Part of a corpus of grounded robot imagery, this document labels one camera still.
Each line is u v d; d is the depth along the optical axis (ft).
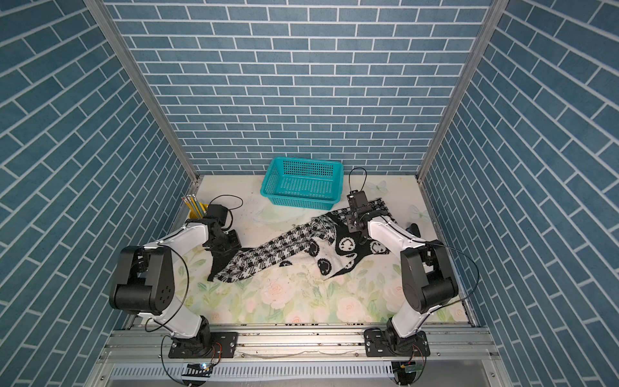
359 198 2.41
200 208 3.07
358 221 2.23
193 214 3.07
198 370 2.37
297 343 2.48
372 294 2.77
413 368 2.31
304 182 3.92
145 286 1.50
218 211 2.53
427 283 1.52
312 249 2.94
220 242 2.68
